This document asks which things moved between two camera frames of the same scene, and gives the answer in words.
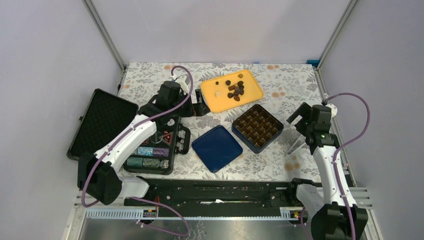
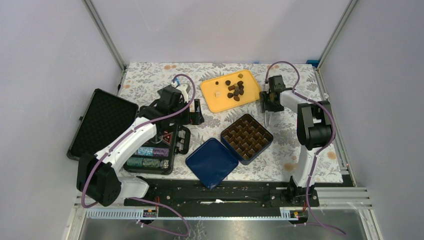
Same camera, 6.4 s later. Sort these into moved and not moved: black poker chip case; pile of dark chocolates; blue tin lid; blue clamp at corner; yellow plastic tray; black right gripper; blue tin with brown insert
Moved: black right gripper; blue tin lid; blue tin with brown insert
Not moved: yellow plastic tray; blue clamp at corner; black poker chip case; pile of dark chocolates
